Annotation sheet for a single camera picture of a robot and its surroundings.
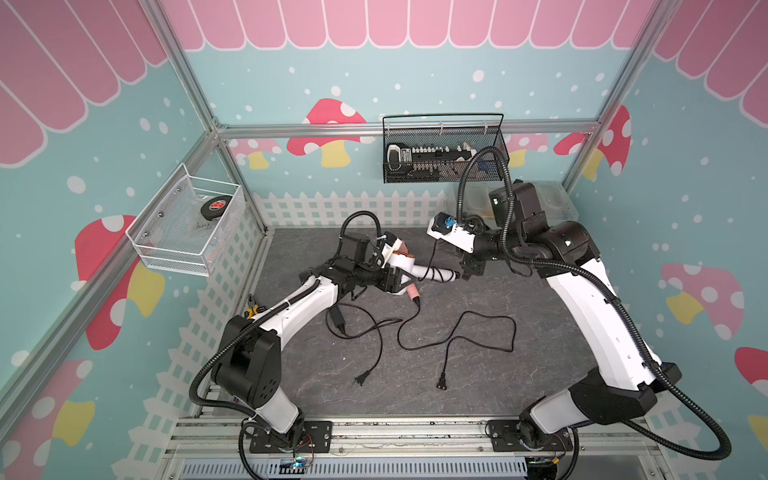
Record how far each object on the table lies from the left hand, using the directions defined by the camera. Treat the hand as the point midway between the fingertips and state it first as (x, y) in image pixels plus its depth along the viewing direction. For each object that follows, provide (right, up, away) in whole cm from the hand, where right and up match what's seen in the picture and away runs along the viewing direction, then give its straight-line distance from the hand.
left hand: (404, 278), depth 83 cm
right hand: (+8, +9, -18) cm, 22 cm away
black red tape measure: (-50, +20, -4) cm, 54 cm away
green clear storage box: (+52, +25, +17) cm, 60 cm away
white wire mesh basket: (-58, +15, -4) cm, 60 cm away
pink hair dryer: (+3, -5, +17) cm, 17 cm away
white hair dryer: (0, +4, -5) cm, 7 cm away
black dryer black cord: (-11, -27, +1) cm, 30 cm away
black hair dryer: (-20, -13, +11) cm, 27 cm away
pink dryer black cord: (+11, -28, +1) cm, 30 cm away
